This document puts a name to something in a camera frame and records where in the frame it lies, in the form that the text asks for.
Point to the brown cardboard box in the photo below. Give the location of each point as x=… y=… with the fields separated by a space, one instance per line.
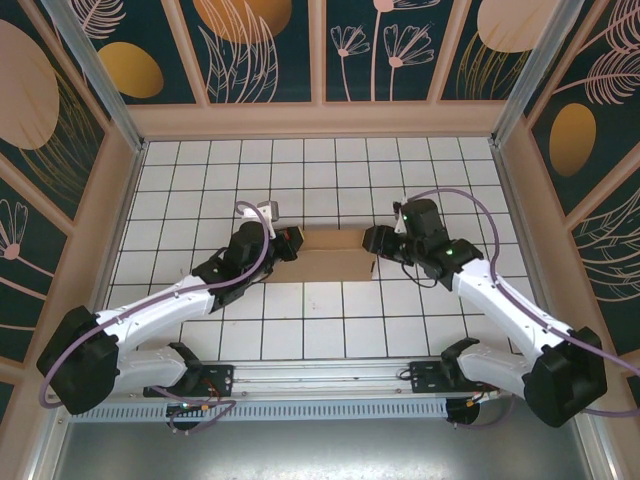
x=325 y=255

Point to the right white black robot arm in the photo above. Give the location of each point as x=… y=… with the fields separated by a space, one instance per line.
x=565 y=380

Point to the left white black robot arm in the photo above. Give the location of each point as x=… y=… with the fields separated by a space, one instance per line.
x=85 y=375

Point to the small circuit board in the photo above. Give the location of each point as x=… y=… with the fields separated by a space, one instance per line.
x=190 y=407

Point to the grey metal sheet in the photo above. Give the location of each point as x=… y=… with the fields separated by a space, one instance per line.
x=325 y=450

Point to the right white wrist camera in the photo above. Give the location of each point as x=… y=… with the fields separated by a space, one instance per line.
x=399 y=225

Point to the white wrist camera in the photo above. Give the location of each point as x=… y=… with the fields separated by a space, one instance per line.
x=265 y=210
x=399 y=225

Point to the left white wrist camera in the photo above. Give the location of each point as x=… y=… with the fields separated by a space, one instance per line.
x=265 y=210

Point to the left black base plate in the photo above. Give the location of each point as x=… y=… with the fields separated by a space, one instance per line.
x=220 y=377

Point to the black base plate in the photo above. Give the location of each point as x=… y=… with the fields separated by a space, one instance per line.
x=425 y=377
x=220 y=377

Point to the aluminium front rail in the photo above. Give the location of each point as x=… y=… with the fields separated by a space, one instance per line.
x=325 y=375

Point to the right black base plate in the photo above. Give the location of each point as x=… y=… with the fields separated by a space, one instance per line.
x=425 y=377

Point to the aluminium corner post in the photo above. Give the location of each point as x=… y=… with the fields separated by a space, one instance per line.
x=537 y=75
x=100 y=75

